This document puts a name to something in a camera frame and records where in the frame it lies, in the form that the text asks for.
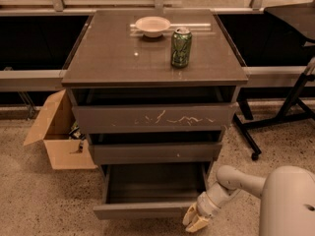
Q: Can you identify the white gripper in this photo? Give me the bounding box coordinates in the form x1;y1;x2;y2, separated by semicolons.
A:
182;182;240;233

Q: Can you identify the grey bottom drawer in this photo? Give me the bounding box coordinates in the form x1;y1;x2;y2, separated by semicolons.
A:
94;162;213;220

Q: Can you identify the grey drawer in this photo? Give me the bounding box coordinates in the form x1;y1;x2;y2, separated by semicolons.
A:
94;162;213;220
73;87;236;134
90;131;222;164

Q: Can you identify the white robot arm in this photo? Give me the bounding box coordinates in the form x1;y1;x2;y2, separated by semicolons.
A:
183;165;315;236

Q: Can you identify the grey middle drawer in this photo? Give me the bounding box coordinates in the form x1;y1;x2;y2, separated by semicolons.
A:
90;131;222;164

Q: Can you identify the grey top drawer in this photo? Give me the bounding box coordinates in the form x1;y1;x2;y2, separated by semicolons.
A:
73;87;236;134

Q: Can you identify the grey drawer cabinet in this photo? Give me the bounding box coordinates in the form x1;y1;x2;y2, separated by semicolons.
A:
61;9;249;179

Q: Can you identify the black rolling stand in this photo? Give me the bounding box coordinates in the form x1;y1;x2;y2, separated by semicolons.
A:
233;0;315;161

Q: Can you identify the metal window railing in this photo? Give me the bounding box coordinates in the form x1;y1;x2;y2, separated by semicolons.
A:
0;0;315;92

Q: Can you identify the open cardboard box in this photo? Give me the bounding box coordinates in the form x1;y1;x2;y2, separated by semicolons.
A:
24;90;96;170

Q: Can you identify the green soda can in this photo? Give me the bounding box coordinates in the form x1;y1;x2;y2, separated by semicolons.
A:
171;27;192;68

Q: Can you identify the white bowl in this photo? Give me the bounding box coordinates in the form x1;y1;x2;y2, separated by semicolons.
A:
135;17;170;38

